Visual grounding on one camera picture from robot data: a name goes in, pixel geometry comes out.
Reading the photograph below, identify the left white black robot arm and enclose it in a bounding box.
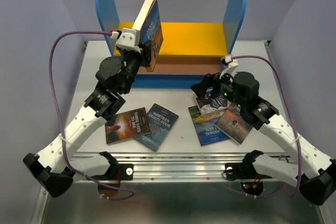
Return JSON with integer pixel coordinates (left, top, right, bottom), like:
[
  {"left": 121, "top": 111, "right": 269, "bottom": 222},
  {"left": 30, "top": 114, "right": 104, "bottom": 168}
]
[{"left": 23, "top": 42, "right": 160, "bottom": 198}]

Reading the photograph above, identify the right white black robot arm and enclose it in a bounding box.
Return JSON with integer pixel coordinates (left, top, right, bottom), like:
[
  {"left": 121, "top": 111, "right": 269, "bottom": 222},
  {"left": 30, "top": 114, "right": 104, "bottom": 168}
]
[{"left": 191, "top": 72, "right": 335, "bottom": 206}]

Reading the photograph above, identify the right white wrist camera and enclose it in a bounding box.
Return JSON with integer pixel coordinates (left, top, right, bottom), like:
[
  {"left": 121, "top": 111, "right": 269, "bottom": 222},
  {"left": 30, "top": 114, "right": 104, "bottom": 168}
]
[{"left": 219, "top": 54, "right": 238, "bottom": 79}]

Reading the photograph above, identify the A Tale of Two Cities book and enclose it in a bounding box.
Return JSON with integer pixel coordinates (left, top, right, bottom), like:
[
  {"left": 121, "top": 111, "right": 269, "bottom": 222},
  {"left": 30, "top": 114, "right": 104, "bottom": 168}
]
[{"left": 215, "top": 103, "right": 253, "bottom": 145}]

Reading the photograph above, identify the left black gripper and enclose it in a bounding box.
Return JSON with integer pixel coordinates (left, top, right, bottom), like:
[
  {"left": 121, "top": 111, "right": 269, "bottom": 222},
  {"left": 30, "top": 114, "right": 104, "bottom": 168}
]
[{"left": 115, "top": 38, "right": 151, "bottom": 94}]

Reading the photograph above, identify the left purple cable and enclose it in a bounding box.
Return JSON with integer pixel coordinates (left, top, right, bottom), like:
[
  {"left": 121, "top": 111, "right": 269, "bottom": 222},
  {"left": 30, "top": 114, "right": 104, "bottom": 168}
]
[{"left": 50, "top": 30, "right": 135, "bottom": 201}]

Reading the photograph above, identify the Nineteen Eighty-Four book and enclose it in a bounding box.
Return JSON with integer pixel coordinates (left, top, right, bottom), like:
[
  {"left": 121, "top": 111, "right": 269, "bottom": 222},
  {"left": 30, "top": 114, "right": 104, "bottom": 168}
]
[{"left": 134, "top": 103, "right": 179, "bottom": 152}]

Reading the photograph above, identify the Little Women book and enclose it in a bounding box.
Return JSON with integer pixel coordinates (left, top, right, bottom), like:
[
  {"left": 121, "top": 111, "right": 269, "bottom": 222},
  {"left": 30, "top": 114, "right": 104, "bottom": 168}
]
[{"left": 194, "top": 87, "right": 231, "bottom": 116}]

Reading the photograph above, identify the aluminium mounting rail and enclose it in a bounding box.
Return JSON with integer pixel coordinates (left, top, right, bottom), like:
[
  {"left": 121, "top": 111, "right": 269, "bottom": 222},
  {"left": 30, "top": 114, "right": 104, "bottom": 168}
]
[{"left": 43, "top": 152, "right": 321, "bottom": 183}]

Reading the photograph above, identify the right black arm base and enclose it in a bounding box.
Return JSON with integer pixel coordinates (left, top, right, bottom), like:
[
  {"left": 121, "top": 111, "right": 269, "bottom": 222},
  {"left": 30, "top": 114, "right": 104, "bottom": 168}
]
[{"left": 222, "top": 162, "right": 271, "bottom": 181}]

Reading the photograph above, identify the blue and yellow bookshelf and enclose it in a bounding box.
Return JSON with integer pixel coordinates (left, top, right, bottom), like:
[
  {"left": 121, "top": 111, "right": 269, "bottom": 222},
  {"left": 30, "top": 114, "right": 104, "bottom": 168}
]
[{"left": 95, "top": 0, "right": 247, "bottom": 89}]

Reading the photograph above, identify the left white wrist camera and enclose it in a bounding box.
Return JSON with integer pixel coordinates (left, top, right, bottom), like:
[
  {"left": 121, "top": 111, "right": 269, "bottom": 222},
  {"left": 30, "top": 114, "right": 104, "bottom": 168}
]
[{"left": 110, "top": 28, "right": 141, "bottom": 53}]

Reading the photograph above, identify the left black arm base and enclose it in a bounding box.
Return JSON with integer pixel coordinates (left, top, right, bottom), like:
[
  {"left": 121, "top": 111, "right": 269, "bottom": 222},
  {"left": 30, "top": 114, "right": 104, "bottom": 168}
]
[{"left": 92, "top": 163, "right": 134, "bottom": 182}]

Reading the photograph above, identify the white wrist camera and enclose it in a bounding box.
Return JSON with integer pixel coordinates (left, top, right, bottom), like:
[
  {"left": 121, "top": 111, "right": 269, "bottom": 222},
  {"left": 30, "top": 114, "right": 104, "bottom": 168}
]
[
  {"left": 219, "top": 54, "right": 238, "bottom": 79},
  {"left": 110, "top": 28, "right": 141, "bottom": 53}
]

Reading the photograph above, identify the Jane Eyre book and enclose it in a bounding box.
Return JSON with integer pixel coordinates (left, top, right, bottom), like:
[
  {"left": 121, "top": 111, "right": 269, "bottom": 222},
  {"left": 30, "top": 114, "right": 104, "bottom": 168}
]
[{"left": 132, "top": 0, "right": 164, "bottom": 58}]

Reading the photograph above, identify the Animal Farm book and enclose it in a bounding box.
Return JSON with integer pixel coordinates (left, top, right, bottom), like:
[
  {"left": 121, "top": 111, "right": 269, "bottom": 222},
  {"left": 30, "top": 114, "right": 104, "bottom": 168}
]
[{"left": 188, "top": 106, "right": 229, "bottom": 146}]

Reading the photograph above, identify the Three Days to See book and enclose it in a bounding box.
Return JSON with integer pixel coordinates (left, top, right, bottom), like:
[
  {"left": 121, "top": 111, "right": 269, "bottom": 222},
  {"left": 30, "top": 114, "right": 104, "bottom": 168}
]
[{"left": 105, "top": 107, "right": 150, "bottom": 145}]

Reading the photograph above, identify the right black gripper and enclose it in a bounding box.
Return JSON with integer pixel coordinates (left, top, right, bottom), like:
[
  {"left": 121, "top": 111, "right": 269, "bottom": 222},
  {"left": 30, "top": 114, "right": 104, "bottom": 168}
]
[{"left": 190, "top": 67, "right": 245, "bottom": 109}]

